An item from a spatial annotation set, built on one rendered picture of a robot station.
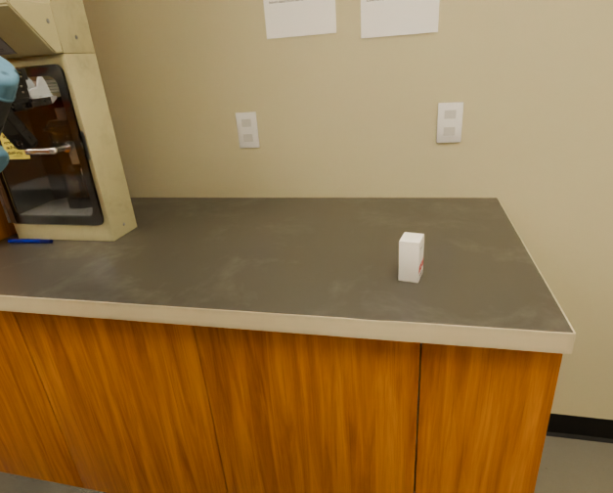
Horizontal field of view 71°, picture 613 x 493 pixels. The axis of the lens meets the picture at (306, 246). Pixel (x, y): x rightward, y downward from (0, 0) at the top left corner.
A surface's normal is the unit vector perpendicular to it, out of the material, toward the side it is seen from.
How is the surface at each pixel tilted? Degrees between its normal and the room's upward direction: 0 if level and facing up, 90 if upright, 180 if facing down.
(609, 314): 90
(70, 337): 90
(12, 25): 135
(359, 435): 90
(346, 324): 88
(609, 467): 0
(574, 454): 0
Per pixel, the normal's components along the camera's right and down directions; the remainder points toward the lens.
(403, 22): -0.22, 0.40
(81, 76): 0.97, 0.03
